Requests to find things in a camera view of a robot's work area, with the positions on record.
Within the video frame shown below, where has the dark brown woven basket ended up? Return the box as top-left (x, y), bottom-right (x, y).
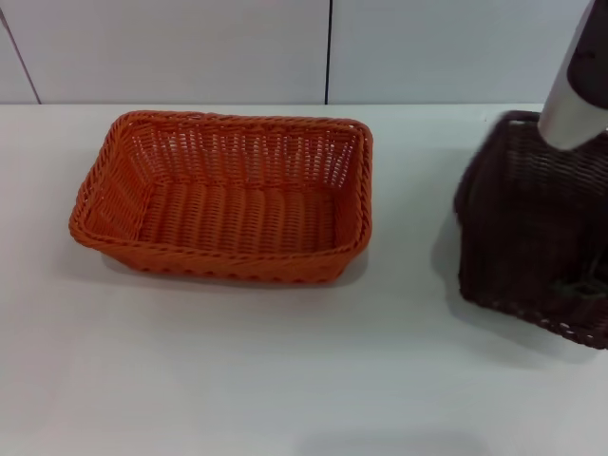
top-left (450, 109), bottom-right (608, 351)

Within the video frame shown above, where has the orange woven basket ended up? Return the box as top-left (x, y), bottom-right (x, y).
top-left (66, 109), bottom-right (375, 289)

